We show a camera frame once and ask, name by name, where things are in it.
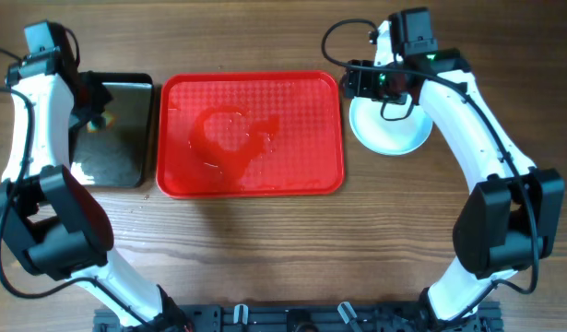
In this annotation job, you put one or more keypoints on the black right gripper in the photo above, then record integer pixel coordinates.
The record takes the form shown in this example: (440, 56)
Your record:
(359, 83)

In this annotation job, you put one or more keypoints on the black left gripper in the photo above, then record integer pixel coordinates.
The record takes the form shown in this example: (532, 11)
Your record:
(102, 97)

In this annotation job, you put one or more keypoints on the green yellow sponge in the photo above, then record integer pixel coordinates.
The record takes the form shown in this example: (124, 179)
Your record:
(101, 122)

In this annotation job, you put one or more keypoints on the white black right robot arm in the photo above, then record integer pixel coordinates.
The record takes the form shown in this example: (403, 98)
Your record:
(510, 219)

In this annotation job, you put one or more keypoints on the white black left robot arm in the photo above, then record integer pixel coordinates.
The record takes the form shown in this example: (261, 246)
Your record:
(53, 233)

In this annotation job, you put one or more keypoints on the black water tray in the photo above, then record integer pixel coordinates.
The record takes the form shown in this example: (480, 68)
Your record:
(117, 157)

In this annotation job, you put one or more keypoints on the red plastic tray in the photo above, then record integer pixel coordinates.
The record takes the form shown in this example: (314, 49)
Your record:
(250, 134)

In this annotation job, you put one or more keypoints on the white plate top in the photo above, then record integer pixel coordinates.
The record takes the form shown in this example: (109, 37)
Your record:
(387, 128)

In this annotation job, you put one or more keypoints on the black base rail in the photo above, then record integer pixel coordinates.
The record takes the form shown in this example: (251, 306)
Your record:
(381, 317)

